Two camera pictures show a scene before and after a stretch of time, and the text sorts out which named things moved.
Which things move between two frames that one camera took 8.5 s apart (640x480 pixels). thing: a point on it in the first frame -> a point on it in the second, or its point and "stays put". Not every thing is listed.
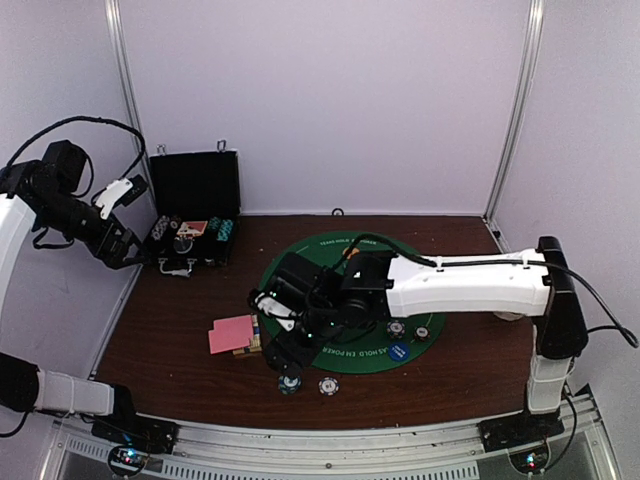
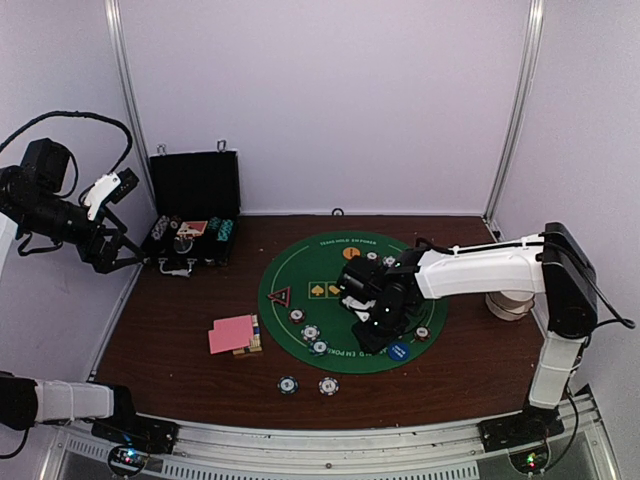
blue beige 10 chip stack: (328, 386) stays put
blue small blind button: (399, 351) stays put
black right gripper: (278, 359) -> (372, 342)
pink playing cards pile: (231, 333) stays put
